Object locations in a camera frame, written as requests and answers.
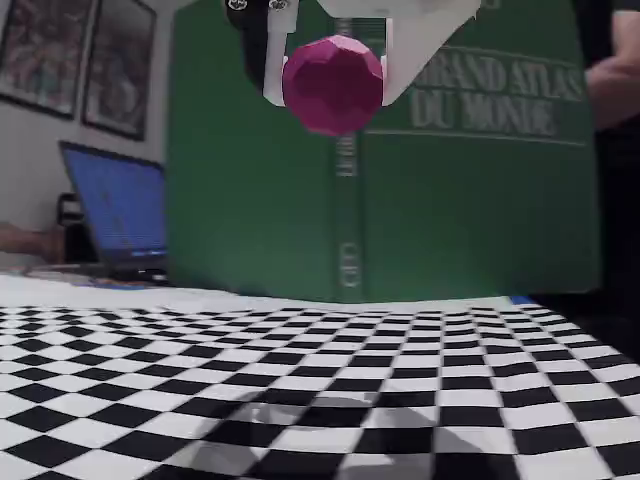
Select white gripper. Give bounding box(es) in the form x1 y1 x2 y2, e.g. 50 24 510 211
224 0 489 109

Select pink faceted ball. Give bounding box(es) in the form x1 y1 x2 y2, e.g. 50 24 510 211
281 34 385 136

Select person bare forearm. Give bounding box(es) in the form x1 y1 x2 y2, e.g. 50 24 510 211
0 222 67 264
584 9 640 133

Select green atlas book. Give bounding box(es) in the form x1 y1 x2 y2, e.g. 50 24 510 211
164 0 602 304

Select laptop with blue screen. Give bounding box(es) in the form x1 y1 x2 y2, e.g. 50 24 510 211
58 140 169 282

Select person in black clothes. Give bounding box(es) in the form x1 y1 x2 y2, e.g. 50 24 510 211
569 0 640 326

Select black white checkered mat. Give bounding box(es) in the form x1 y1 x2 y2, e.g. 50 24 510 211
0 272 640 480

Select framed wall picture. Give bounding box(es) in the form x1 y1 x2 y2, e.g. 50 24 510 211
0 0 96 121
81 0 159 143

